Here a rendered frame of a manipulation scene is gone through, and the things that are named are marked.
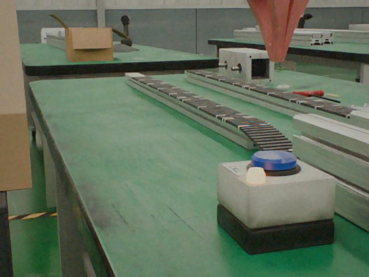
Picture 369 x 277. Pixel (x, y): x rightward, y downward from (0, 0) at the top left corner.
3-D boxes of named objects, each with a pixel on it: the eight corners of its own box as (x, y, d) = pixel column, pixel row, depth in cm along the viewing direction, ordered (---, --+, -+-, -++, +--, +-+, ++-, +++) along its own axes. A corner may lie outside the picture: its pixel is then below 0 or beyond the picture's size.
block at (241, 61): (223, 83, 170) (223, 51, 168) (258, 81, 174) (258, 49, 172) (238, 87, 161) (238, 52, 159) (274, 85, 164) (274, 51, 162)
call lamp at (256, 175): (244, 179, 47) (244, 165, 47) (260, 178, 48) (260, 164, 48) (251, 184, 46) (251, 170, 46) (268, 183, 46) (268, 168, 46)
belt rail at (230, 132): (125, 83, 175) (124, 73, 174) (138, 82, 176) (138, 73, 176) (247, 149, 85) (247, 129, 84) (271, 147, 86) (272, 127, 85)
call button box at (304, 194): (215, 223, 55) (215, 159, 53) (307, 212, 57) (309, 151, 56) (248, 255, 47) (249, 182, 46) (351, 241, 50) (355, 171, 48)
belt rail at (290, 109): (184, 80, 180) (184, 70, 180) (196, 79, 181) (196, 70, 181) (358, 139, 90) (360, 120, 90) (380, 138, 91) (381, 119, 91)
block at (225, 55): (211, 79, 182) (211, 49, 180) (245, 77, 185) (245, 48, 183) (223, 82, 173) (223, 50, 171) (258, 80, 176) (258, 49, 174)
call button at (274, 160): (243, 172, 52) (244, 150, 52) (283, 168, 53) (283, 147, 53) (262, 183, 48) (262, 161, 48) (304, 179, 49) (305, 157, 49)
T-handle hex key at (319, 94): (290, 97, 138) (290, 90, 137) (322, 96, 140) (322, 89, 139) (322, 107, 123) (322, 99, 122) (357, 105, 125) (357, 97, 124)
